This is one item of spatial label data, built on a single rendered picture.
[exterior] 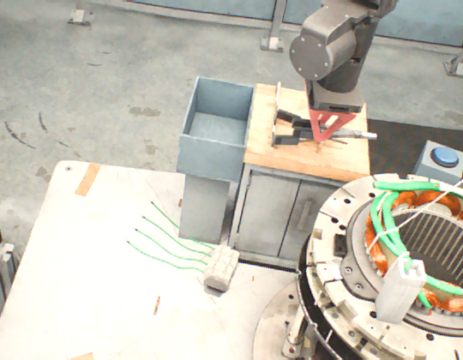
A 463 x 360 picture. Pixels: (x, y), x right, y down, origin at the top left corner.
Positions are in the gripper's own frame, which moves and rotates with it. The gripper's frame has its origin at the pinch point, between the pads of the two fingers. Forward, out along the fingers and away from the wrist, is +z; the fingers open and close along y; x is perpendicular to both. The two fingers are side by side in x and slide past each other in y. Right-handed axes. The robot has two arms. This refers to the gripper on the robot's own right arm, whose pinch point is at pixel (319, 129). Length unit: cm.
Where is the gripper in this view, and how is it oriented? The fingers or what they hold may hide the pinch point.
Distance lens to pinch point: 89.1
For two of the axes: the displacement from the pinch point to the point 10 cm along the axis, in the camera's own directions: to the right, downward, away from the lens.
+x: 9.9, 0.9, 1.0
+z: -1.3, 6.8, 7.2
